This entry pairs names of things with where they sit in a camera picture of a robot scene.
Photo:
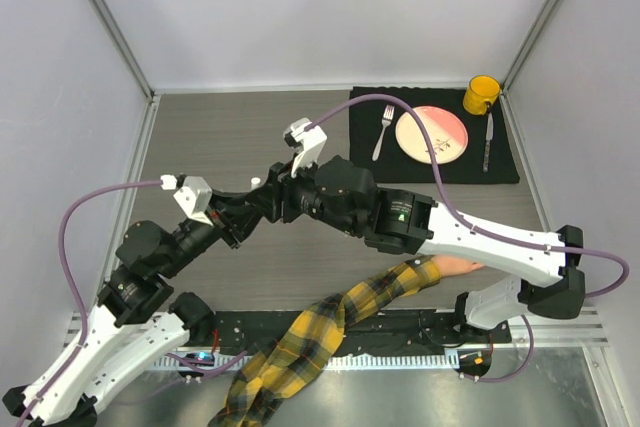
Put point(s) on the mannequin hand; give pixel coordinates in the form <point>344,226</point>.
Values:
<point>449,266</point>

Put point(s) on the knife with mottled handle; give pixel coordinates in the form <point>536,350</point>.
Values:
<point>488,140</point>

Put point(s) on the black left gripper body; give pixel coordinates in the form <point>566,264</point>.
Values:
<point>226,227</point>

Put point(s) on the pink and cream plate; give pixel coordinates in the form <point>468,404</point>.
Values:
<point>448,135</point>

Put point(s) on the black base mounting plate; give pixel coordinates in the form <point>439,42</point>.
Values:
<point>390,333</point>

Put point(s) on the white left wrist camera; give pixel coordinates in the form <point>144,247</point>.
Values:
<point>191,193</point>

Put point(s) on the yellow plaid shirt sleeve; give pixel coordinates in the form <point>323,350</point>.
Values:
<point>289,364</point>

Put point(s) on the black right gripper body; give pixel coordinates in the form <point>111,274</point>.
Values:
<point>287,192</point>

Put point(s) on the black cloth placemat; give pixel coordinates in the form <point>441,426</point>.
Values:
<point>395,166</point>

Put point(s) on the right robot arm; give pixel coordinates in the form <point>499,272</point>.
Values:
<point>541,278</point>

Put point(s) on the silver fork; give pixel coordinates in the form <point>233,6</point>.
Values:
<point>386,120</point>

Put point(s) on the aluminium frame rail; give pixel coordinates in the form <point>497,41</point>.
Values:
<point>585,330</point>

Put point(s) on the yellow mug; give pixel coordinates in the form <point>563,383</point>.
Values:
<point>481,93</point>

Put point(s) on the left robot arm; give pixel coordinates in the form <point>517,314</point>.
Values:
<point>136,319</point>

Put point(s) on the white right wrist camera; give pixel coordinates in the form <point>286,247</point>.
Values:
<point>307,143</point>

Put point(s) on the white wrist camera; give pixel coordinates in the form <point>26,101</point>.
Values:
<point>307,143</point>
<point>191,193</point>

